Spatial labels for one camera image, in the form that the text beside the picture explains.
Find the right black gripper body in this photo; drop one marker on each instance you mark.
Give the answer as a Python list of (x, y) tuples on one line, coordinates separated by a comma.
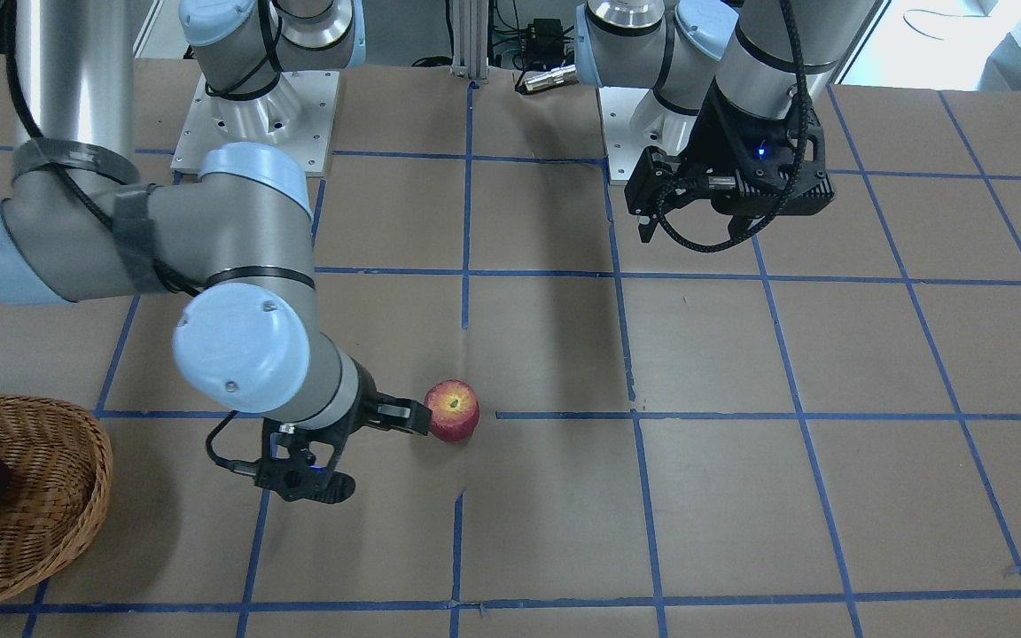
[(368, 400)]

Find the brown paper table mat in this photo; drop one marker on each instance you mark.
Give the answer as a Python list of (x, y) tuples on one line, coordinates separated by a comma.
[(817, 433)]

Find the wicker basket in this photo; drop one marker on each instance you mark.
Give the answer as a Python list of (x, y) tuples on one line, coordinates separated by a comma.
[(60, 491)]

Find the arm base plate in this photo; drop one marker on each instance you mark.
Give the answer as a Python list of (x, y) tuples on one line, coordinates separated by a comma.
[(296, 117), (632, 119)]

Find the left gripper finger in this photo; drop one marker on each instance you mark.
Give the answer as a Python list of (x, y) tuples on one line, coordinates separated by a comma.
[(654, 170)]

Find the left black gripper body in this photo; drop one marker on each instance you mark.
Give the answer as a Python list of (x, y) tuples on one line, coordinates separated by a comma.
[(707, 152)]

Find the aluminium frame post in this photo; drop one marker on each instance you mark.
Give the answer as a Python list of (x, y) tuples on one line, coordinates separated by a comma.
[(470, 23)]

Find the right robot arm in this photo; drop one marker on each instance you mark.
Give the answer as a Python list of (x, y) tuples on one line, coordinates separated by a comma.
[(81, 225)]

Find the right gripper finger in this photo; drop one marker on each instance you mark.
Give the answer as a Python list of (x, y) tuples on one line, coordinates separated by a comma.
[(293, 482), (402, 415)]

